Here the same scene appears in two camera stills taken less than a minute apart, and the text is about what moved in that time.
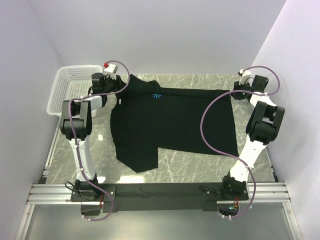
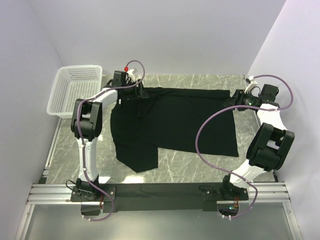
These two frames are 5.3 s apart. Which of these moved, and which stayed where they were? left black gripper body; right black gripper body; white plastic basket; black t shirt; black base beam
Moved: left black gripper body; right black gripper body
Stayed: black base beam; black t shirt; white plastic basket
